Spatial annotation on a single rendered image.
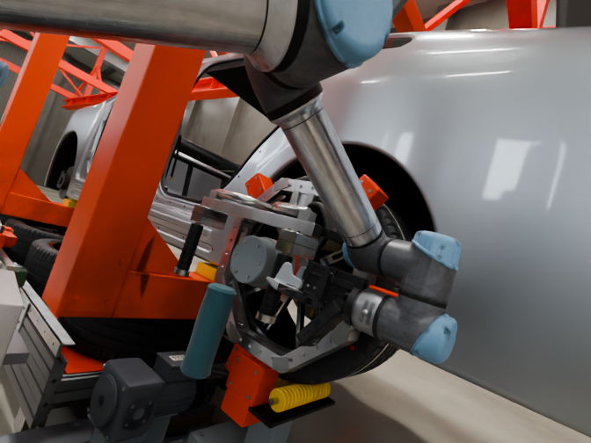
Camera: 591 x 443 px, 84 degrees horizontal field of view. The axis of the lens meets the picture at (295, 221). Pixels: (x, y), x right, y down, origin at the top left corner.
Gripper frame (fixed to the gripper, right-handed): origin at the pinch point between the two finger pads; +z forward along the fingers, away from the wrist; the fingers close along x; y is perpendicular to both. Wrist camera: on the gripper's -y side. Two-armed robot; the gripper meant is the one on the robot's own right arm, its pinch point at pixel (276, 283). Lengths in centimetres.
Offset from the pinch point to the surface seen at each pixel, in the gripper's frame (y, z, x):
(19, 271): -17, 53, 30
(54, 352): -47, 73, 8
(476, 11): 551, 168, -538
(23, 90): 54, 253, 13
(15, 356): -39, 54, 24
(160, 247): -6, 61, -8
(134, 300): -25, 60, -4
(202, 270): -13, 70, -35
